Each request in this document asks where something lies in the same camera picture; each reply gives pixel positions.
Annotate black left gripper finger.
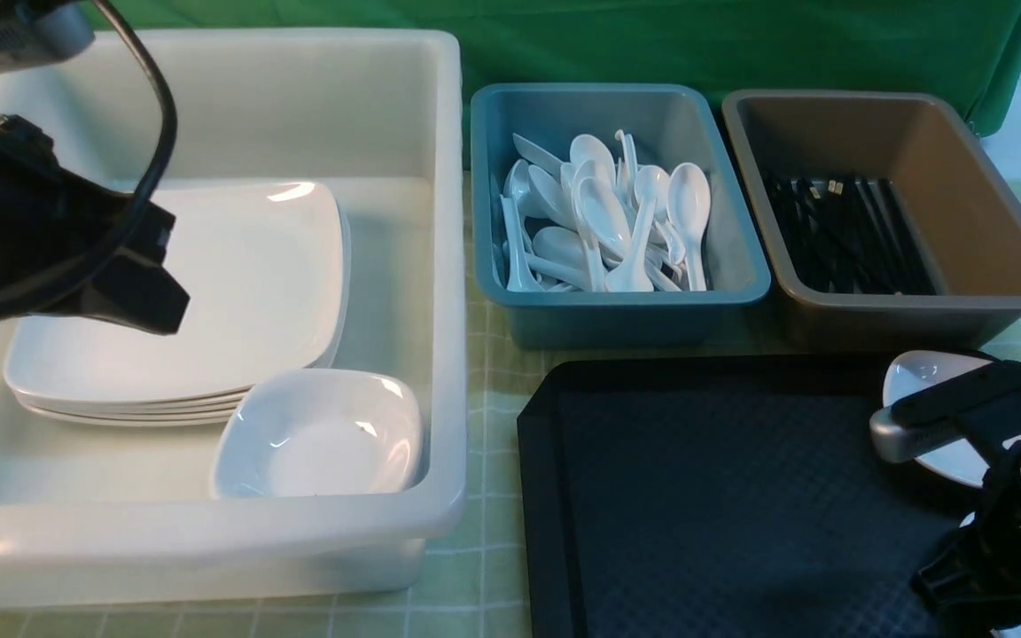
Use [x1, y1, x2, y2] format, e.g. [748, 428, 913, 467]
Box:
[50, 257, 190, 336]

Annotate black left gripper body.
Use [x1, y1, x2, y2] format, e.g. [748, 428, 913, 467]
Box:
[0, 114, 175, 315]

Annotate white bowl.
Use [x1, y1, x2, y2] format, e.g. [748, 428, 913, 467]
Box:
[880, 350, 1021, 489]
[209, 369, 425, 500]

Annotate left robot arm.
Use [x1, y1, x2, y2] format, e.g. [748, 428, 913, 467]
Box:
[0, 1, 190, 335]

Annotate stack of white square plates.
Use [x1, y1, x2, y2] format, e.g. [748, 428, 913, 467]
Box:
[4, 182, 352, 428]

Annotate white bowl in tub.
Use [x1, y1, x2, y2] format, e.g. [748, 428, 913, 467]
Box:
[209, 369, 425, 500]

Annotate large white plastic tub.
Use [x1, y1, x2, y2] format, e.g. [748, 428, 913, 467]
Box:
[0, 28, 467, 607]

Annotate brown plastic bin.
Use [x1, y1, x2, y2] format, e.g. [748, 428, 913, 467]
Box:
[721, 89, 1021, 352]

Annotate pile of black chopsticks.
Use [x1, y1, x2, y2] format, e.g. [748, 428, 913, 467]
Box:
[761, 171, 938, 296]

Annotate black serving tray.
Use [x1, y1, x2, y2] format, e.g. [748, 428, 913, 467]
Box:
[516, 353, 979, 637]

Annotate green checkered tablecloth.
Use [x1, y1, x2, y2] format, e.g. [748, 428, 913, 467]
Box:
[0, 177, 1021, 638]

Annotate pile of white spoons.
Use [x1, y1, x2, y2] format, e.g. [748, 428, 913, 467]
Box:
[495, 129, 714, 293]

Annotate teal plastic bin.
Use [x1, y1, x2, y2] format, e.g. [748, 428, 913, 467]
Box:
[471, 83, 771, 350]

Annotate green backdrop cloth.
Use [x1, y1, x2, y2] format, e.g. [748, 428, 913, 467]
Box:
[114, 1, 1021, 137]

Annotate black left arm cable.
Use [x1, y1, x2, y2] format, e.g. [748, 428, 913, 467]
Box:
[0, 0, 179, 333]

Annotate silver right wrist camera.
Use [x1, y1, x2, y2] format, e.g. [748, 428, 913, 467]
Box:
[869, 359, 1021, 464]

